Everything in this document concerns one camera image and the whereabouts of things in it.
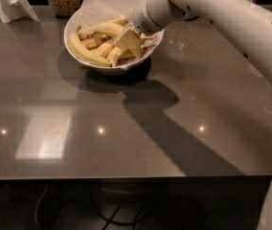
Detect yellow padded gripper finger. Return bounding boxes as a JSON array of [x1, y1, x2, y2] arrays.
[[120, 22, 135, 35], [114, 29, 143, 58]]

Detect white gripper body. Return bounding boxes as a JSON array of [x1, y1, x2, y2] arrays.
[[126, 0, 187, 35]]

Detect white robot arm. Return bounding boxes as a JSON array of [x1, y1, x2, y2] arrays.
[[127, 0, 272, 230]]

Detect white paper bowl liner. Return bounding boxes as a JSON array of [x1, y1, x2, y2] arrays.
[[67, 0, 163, 75]]

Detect small brown-spotted banana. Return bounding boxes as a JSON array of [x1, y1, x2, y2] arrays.
[[81, 36, 106, 50]]

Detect white ceramic bowl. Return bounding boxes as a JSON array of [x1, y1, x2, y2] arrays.
[[63, 0, 166, 77]]

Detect left yellow-green banana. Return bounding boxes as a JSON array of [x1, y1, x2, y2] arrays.
[[67, 29, 111, 67]]

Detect left white paper stand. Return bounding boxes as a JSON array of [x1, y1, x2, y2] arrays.
[[0, 0, 39, 23]]

